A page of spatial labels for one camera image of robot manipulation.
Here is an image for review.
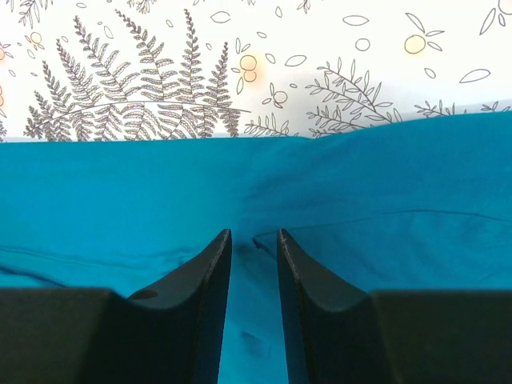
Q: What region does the blue t shirt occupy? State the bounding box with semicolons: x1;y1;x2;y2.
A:
1;112;511;383

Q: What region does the floral patterned table mat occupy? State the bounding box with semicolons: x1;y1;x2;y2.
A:
1;1;511;142

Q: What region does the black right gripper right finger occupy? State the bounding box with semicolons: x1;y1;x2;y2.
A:
277;230;511;383

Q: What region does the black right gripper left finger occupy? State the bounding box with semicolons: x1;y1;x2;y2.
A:
1;230;232;383

